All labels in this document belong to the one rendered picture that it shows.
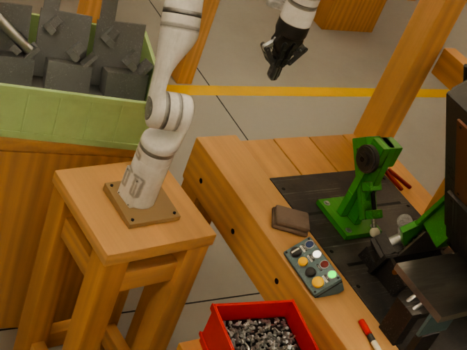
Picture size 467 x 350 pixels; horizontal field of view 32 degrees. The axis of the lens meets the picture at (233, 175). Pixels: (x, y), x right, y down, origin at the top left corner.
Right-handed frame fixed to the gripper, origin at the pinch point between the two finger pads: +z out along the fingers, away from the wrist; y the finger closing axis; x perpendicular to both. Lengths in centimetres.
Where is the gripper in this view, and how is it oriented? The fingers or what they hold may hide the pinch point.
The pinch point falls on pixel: (274, 71)
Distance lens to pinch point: 196.6
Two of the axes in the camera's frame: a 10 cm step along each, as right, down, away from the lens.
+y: 8.3, -0.7, 5.5
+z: -3.1, 7.6, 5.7
